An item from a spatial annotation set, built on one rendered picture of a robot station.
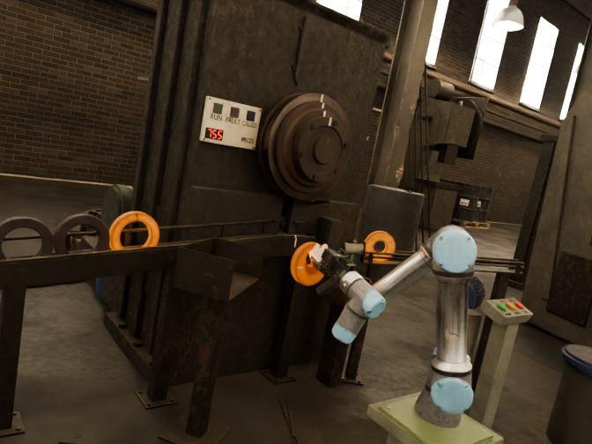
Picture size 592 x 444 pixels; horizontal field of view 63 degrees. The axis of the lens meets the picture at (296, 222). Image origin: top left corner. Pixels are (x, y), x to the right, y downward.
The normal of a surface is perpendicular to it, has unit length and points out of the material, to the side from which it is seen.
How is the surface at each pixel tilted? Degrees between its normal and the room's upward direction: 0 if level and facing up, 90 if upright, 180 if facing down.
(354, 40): 90
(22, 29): 90
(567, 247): 90
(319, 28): 90
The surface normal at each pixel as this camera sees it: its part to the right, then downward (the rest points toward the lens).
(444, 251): -0.23, -0.02
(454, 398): -0.24, 0.24
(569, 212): -0.90, -0.11
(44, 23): 0.60, 0.23
